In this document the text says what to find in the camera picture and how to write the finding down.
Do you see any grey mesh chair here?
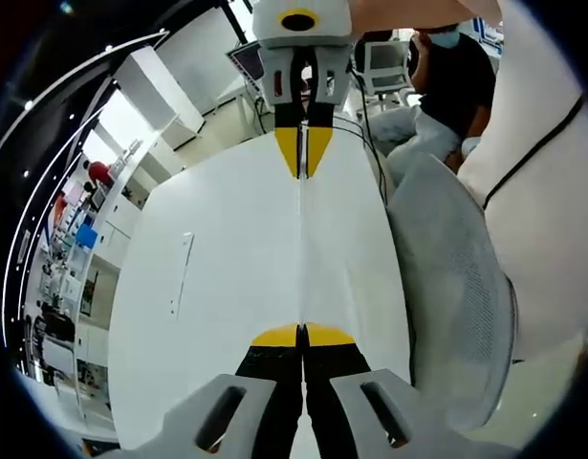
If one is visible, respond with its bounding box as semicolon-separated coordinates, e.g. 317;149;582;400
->
385;151;518;432

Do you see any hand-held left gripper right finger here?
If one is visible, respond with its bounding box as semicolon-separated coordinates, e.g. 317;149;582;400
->
303;322;468;459

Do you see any blue box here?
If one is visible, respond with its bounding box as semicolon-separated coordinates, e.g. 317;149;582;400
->
75;224;100;251

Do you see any white office chair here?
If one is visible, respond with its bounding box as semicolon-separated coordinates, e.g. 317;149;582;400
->
354;39;415;107

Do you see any white square pillar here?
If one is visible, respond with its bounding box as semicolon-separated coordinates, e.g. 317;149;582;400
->
113;46;207;153

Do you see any computer monitor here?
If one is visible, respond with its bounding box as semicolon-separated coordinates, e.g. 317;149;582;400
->
226;39;268;88

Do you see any black cable on shirt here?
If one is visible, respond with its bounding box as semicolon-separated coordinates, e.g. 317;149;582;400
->
481;94;587;212

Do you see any person's white shirt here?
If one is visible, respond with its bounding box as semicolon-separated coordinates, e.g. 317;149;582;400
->
457;0;588;367

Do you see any white shelving with items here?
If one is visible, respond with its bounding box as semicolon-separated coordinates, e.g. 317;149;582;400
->
73;138;147;422

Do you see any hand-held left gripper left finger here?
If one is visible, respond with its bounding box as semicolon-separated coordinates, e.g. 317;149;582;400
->
130;322;305;459

